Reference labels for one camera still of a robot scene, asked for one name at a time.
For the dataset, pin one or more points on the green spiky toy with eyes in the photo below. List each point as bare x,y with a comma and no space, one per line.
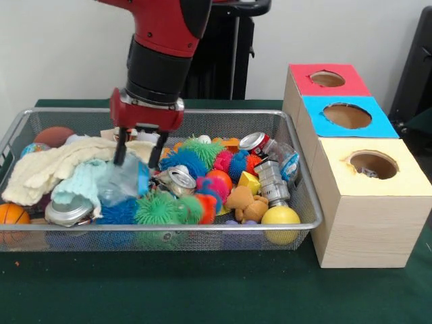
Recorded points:
202,150

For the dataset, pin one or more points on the silver mesh bin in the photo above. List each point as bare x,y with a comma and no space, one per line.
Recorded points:
168,227

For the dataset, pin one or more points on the green spiky ball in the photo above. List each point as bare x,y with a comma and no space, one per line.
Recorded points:
155,209

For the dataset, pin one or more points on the brown teddy plush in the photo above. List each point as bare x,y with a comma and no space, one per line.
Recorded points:
248,204

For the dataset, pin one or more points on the clear plastic bottle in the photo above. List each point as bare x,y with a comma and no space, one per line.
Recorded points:
123,182

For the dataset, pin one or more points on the yellow ball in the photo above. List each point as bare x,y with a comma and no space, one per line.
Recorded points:
280,217

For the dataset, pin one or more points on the blue spiky ball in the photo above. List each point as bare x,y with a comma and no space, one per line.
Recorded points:
184,162

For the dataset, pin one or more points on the crushed silver can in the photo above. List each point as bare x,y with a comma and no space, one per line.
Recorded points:
67,212
179,180

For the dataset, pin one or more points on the cream knitted cloth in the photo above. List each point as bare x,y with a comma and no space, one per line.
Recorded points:
40,168

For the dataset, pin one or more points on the orange basketball toy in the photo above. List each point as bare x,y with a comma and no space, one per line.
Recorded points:
11,214

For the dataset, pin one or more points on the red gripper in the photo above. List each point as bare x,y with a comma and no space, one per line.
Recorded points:
148,114

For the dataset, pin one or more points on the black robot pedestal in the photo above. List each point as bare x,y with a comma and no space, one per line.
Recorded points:
233,50

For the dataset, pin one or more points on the dark green table cloth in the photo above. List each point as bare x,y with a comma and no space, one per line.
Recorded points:
422,135
168,287

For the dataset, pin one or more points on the wooden box with three holes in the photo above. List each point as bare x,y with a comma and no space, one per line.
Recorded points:
371,229

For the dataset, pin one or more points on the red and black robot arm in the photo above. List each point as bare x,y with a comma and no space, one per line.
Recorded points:
158,40

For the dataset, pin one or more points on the mint green cloth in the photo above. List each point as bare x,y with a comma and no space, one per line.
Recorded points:
79,182

